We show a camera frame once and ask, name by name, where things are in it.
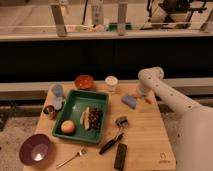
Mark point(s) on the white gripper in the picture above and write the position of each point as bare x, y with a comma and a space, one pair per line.
141, 91

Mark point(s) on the blue sponge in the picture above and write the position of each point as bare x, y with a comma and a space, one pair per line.
129, 100

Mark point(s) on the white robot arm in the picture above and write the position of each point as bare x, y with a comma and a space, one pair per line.
195, 141

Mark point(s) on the green plastic tray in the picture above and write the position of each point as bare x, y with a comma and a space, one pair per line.
76, 104

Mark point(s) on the white paper cup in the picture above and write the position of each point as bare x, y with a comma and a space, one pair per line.
111, 82

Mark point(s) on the dark grape bunch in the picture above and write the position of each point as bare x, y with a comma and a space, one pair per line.
95, 115

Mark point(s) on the red bowl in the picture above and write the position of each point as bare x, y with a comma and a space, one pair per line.
84, 82

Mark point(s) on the wooden board table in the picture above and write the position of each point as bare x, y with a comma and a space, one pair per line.
148, 146

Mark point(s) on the banana slice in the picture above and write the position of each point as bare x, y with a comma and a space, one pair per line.
86, 118

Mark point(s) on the black rectangular block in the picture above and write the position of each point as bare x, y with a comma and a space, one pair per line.
120, 157

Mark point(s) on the peach apple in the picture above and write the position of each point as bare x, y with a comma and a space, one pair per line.
68, 127

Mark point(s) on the metal fork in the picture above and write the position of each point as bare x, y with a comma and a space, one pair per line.
78, 154

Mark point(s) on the blue plastic cup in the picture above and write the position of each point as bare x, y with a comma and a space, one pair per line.
57, 90

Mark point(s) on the small metal cup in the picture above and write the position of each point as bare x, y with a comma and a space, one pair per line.
49, 111

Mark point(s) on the purple bowl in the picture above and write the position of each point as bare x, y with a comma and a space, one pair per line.
34, 149

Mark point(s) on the black handled brush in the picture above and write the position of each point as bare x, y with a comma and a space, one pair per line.
122, 123

